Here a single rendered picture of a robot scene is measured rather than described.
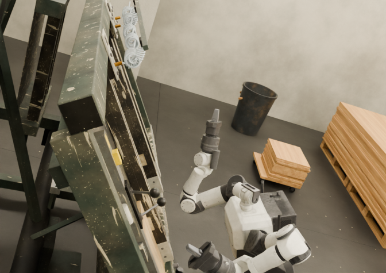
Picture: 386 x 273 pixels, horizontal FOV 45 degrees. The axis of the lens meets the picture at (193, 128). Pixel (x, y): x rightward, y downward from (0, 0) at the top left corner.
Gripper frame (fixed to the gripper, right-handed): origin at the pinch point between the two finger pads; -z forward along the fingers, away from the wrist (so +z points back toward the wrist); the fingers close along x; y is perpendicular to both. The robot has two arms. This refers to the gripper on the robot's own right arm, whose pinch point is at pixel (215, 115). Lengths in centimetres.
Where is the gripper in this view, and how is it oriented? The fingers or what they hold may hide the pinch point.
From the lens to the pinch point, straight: 233.1
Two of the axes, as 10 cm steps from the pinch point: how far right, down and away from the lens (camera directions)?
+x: -3.5, 0.8, -9.3
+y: -9.2, -2.4, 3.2
